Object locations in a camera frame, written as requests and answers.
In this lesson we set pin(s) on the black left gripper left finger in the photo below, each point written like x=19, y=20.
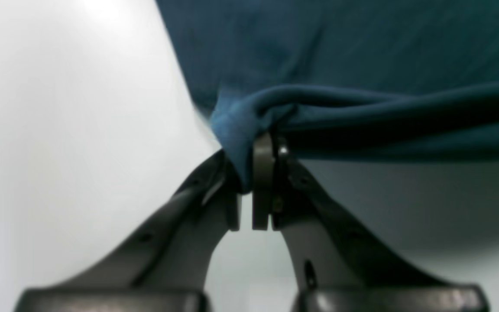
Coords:
x=162, y=266

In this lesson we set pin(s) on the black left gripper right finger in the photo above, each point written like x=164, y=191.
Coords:
x=340, y=266

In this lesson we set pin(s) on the dark teal T-shirt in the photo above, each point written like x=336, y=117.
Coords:
x=363, y=80

